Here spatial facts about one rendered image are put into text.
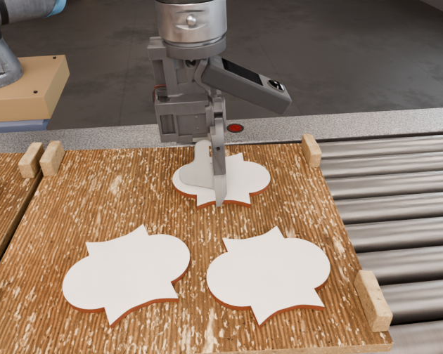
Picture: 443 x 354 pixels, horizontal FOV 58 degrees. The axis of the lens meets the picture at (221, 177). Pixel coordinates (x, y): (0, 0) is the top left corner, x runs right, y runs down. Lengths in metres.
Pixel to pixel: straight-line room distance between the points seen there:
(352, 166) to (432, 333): 0.29
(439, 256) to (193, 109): 0.34
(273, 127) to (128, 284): 0.42
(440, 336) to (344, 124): 0.43
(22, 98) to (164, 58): 0.51
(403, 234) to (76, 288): 0.40
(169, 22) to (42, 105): 0.53
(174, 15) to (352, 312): 0.35
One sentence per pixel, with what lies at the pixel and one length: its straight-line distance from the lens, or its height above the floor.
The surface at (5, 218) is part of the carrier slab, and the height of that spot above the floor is 0.94.
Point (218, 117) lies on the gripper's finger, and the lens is 0.46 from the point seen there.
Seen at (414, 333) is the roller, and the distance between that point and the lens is 0.47.
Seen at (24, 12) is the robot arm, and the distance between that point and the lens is 0.99.
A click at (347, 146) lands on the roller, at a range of 0.71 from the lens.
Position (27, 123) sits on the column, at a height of 0.87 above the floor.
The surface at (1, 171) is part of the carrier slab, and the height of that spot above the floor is 0.94.
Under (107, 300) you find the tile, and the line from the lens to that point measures 0.44.
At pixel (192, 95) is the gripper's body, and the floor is 1.08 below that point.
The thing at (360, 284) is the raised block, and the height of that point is 0.95.
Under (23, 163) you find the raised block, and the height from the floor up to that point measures 0.96.
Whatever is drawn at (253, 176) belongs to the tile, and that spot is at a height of 0.94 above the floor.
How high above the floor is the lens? 1.29
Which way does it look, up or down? 38 degrees down
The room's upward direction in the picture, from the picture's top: straight up
